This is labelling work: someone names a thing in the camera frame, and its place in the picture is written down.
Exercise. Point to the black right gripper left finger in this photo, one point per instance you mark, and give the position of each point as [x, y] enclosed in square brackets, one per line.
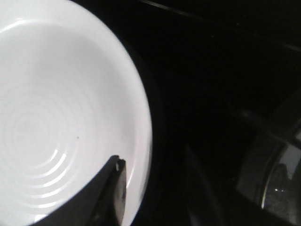
[100, 203]

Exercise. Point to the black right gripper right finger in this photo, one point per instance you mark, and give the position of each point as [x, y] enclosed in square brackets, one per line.
[201, 202]

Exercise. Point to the white ceramic plate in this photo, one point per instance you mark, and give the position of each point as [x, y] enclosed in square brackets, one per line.
[70, 97]

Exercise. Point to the right black pan support grate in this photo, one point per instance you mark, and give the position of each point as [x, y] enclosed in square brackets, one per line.
[270, 175]

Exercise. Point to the black glass gas cooktop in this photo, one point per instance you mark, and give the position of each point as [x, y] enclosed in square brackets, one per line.
[203, 62]

